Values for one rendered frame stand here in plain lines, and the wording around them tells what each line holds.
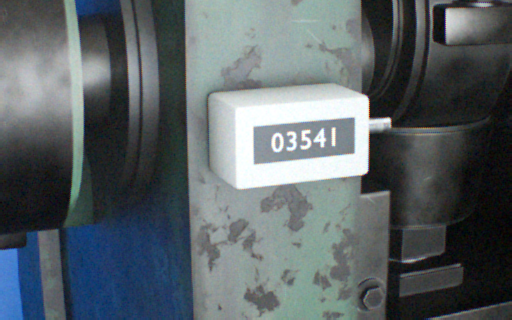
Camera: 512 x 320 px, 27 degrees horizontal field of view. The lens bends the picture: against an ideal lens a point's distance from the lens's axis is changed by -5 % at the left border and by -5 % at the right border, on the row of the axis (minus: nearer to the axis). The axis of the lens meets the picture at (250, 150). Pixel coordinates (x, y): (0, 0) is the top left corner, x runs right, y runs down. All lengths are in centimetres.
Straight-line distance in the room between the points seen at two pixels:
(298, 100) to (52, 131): 13
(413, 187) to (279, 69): 18
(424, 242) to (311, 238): 17
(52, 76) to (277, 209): 13
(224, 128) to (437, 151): 21
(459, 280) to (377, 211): 16
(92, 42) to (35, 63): 8
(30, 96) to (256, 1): 12
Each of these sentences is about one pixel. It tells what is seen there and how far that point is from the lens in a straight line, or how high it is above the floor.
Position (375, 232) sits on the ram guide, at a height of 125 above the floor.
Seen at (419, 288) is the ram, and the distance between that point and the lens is 74.
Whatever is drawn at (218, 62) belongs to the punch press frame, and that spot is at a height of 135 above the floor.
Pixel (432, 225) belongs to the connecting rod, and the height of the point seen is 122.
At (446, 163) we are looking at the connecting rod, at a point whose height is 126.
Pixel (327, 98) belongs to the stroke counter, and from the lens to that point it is 53.
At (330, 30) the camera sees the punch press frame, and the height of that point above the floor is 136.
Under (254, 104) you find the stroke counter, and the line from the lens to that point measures 51.
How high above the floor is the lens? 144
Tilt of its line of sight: 14 degrees down
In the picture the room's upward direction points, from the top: 1 degrees counter-clockwise
